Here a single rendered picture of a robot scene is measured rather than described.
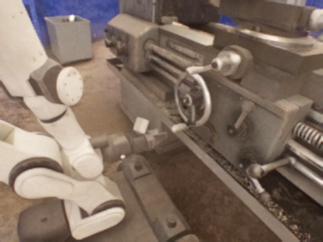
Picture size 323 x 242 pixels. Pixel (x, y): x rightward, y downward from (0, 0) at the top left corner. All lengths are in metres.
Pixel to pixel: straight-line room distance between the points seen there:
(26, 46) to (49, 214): 0.63
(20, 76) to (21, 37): 0.06
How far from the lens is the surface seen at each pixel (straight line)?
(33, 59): 0.41
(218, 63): 0.61
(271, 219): 0.81
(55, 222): 0.87
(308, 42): 0.75
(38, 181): 0.64
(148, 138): 0.65
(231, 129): 0.70
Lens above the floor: 1.05
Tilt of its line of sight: 34 degrees down
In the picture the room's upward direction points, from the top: 4 degrees clockwise
